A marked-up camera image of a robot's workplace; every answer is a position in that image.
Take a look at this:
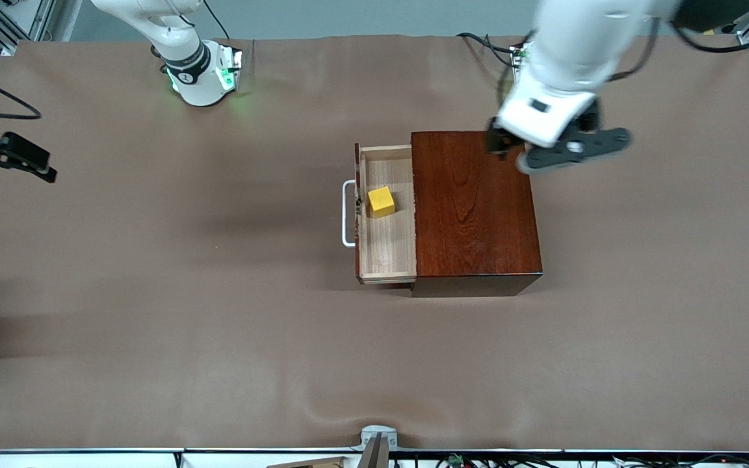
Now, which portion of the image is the yellow cube block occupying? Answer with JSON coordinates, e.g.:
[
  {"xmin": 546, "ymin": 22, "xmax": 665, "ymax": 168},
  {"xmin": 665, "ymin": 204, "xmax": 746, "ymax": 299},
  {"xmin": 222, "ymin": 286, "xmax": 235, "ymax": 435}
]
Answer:
[{"xmin": 367, "ymin": 186, "xmax": 397, "ymax": 219}]

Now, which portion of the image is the wooden drawer with white handle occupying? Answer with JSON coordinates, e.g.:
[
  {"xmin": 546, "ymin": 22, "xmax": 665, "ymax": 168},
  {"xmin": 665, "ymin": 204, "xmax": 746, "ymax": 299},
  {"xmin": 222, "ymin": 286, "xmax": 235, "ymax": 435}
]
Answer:
[{"xmin": 342, "ymin": 143, "xmax": 418, "ymax": 287}]

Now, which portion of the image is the dark red wooden cabinet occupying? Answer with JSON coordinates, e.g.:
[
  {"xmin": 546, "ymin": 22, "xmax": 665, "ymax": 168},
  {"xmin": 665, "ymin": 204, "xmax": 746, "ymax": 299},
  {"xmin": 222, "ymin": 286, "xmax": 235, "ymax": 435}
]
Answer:
[{"xmin": 410, "ymin": 130, "xmax": 544, "ymax": 298}]

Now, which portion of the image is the brown table cover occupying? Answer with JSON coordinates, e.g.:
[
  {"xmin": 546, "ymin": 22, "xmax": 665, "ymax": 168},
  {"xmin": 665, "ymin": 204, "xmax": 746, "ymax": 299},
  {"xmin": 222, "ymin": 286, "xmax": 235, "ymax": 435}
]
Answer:
[{"xmin": 0, "ymin": 34, "xmax": 749, "ymax": 453}]

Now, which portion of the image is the brown board piece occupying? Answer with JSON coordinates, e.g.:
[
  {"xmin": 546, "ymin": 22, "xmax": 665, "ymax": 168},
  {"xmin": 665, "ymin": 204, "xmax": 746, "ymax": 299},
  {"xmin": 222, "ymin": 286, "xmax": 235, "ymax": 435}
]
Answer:
[{"xmin": 267, "ymin": 456, "xmax": 349, "ymax": 468}]

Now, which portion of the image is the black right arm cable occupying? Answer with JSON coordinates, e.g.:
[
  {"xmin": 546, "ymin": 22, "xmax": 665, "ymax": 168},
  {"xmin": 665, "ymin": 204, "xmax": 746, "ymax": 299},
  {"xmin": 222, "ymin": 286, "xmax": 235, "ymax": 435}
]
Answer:
[{"xmin": 0, "ymin": 65, "xmax": 42, "ymax": 121}]

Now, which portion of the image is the black power cable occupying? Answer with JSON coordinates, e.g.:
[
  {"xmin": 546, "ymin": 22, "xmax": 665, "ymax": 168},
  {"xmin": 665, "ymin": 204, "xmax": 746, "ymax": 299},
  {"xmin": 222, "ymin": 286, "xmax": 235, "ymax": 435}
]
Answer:
[
  {"xmin": 203, "ymin": 0, "xmax": 230, "ymax": 40},
  {"xmin": 456, "ymin": 32, "xmax": 519, "ymax": 67}
]

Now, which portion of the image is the white table edge rail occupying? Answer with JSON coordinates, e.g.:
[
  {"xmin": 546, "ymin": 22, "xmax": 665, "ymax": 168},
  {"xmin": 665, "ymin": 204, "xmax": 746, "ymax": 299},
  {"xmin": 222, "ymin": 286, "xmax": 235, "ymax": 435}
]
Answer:
[{"xmin": 0, "ymin": 448, "xmax": 749, "ymax": 468}]

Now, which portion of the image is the grey metal bracket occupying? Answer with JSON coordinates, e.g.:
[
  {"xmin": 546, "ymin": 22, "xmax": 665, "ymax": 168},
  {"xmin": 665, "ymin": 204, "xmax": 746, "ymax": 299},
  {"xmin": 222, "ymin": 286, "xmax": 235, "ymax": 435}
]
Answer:
[{"xmin": 350, "ymin": 425, "xmax": 399, "ymax": 468}]

